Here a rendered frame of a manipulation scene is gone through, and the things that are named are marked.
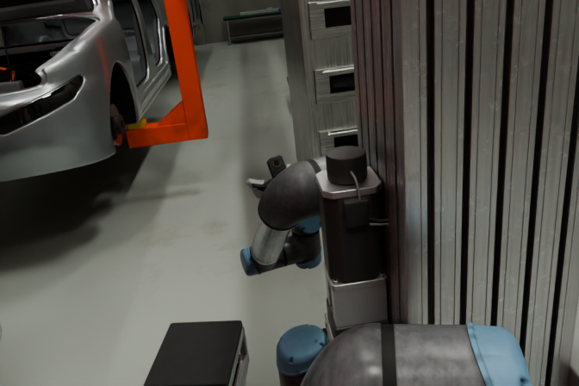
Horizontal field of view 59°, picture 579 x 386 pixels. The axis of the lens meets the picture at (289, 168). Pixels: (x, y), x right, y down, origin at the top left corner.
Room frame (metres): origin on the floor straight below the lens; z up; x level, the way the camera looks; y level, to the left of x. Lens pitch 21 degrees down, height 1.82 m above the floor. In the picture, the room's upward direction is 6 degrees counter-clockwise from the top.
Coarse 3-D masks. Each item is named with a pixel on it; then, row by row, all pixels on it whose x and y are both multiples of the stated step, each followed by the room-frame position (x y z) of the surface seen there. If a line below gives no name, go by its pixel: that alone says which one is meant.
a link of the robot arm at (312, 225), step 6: (318, 216) 1.17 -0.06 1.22; (300, 222) 1.16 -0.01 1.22; (306, 222) 1.16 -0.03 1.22; (312, 222) 1.17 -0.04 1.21; (318, 222) 1.17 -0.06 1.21; (294, 228) 1.20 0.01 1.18; (300, 228) 1.16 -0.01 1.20; (306, 228) 1.16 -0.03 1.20; (312, 228) 1.17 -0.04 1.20; (318, 228) 1.17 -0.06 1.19; (300, 234) 1.19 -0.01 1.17; (306, 234) 1.18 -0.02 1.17
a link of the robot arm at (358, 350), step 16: (336, 336) 0.46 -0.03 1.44; (352, 336) 0.43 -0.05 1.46; (368, 336) 0.42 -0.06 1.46; (320, 352) 0.44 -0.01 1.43; (336, 352) 0.42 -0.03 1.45; (352, 352) 0.41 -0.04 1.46; (368, 352) 0.40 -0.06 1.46; (320, 368) 0.41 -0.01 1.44; (336, 368) 0.40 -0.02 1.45; (352, 368) 0.40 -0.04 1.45; (368, 368) 0.39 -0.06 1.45; (304, 384) 0.41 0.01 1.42; (320, 384) 0.40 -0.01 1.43; (336, 384) 0.39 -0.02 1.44; (352, 384) 0.38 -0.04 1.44; (368, 384) 0.38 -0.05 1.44
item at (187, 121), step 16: (176, 0) 4.26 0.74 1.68; (176, 16) 4.26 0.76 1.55; (176, 32) 4.26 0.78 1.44; (176, 48) 4.26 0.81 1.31; (192, 48) 4.27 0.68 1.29; (176, 64) 4.26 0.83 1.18; (192, 64) 4.27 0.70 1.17; (192, 80) 4.26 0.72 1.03; (192, 96) 4.26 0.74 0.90; (176, 112) 4.27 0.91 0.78; (192, 112) 4.26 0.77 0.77; (128, 128) 4.24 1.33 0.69; (144, 128) 4.24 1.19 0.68; (160, 128) 4.24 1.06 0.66; (176, 128) 4.25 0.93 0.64; (192, 128) 4.26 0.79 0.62; (208, 128) 4.42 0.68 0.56; (128, 144) 4.23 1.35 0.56; (144, 144) 4.24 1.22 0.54
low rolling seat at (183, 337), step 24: (168, 336) 1.89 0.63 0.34; (192, 336) 1.87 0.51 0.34; (216, 336) 1.86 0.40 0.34; (240, 336) 1.89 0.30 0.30; (168, 360) 1.74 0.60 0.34; (192, 360) 1.72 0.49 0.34; (216, 360) 1.70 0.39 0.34; (240, 360) 1.90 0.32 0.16; (144, 384) 1.62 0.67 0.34; (168, 384) 1.60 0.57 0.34; (192, 384) 1.59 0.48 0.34; (216, 384) 1.58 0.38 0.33; (240, 384) 1.75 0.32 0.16
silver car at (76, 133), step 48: (96, 0) 4.33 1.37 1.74; (144, 0) 7.75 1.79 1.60; (0, 48) 4.22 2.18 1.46; (48, 48) 4.05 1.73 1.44; (96, 48) 3.49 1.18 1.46; (144, 48) 5.18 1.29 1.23; (0, 96) 3.01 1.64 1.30; (48, 96) 3.09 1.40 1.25; (96, 96) 3.33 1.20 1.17; (144, 96) 4.54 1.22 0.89; (0, 144) 2.93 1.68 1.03; (48, 144) 3.03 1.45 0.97; (96, 144) 3.26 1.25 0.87
